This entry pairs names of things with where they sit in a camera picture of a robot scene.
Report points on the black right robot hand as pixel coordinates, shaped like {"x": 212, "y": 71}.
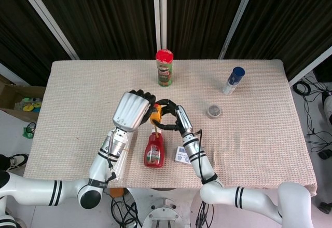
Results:
{"x": 184, "y": 121}

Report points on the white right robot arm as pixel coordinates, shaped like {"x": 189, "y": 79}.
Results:
{"x": 202, "y": 163}

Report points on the beige waffle-weave tablecloth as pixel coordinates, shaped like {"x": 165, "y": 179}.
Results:
{"x": 246, "y": 147}

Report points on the red ketchup squeeze bottle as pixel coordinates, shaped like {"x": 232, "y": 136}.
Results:
{"x": 154, "y": 152}

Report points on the orange box under table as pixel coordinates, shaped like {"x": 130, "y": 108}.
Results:
{"x": 116, "y": 192}

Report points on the white blue printed carton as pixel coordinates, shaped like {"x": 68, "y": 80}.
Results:
{"x": 181, "y": 156}

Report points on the black white shoe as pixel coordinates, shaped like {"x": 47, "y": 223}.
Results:
{"x": 18, "y": 160}

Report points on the green plastic object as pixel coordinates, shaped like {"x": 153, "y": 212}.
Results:
{"x": 28, "y": 132}

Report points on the white frame post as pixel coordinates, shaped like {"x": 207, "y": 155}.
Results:
{"x": 238, "y": 17}
{"x": 49, "y": 20}
{"x": 311, "y": 65}
{"x": 159, "y": 17}

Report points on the white robot torso base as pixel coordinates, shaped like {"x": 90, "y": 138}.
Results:
{"x": 163, "y": 212}

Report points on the blue-capped clear bottle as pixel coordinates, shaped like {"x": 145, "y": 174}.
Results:
{"x": 233, "y": 78}

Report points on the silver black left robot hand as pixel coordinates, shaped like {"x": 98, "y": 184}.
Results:
{"x": 129, "y": 111}

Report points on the green Pringles can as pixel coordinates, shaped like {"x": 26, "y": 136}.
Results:
{"x": 164, "y": 69}

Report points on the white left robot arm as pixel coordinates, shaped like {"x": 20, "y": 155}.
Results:
{"x": 99, "y": 165}

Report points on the orange yellow toy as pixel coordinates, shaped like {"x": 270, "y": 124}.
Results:
{"x": 156, "y": 115}

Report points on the brown cardboard box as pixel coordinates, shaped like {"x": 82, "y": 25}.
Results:
{"x": 15, "y": 95}

